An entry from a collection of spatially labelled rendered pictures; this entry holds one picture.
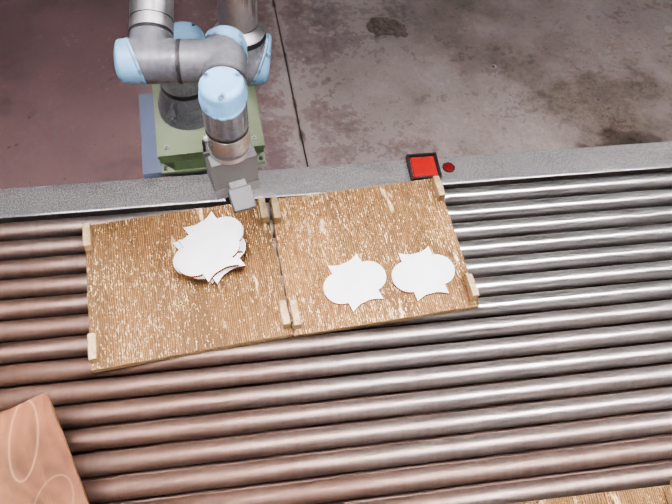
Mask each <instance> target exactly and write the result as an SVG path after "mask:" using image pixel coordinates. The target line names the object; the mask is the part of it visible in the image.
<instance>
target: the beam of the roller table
mask: <svg viewBox="0 0 672 504"><path fill-rule="evenodd" d="M438 162H439V165H440V169H441V173H442V179H441V182H442V185H443V187H444V189H455V188H468V187H481V186H494V185H507V184H521V183H534V182H547V181H560V180H573V179H586V178H599V177H612V176H625V175H638V174H651V173H664V172H672V141H668V142H653V143H639V144H625V145H611V146H597V147H583V148H569V149H555V150H541V151H527V152H513V153H499V154H485V155H471V156H456V157H442V158H438ZM446 162H449V163H452V164H453V165H454V166H455V170H454V171H453V172H451V173H448V172H445V171H444V170H443V168H442V166H443V164H444V163H446ZM258 178H259V189H255V190H252V193H253V196H254V199H255V200H258V198H259V197H265V202H266V203H269V200H270V198H272V197H277V199H279V198H287V197H294V196H302V195H309V194H317V193H324V192H332V191H340V190H347V189H355V188H362V187H370V186H377V185H385V184H392V183H400V182H408V181H411V180H410V176H409V171H408V167H407V163H406V160H400V161H386V162H372V163H358V164H344V165H330V166H316V167H302V168H288V169H274V170H259V171H258ZM227 204H229V203H228V202H226V200H225V199H224V198H223V199H220V200H217V199H216V196H215V194H214V191H213V188H212V185H211V183H210V180H209V177H208V174H203V175H189V176H175V177H161V178H147V179H133V180H119V181H105V182H91V183H77V184H62V185H48V186H34V187H20V188H6V189H0V223H11V222H24V221H37V220H50V219H63V218H76V217H89V216H102V215H115V214H128V213H142V212H155V211H168V210H181V209H194V208H207V207H214V206H221V205H227Z"/></svg>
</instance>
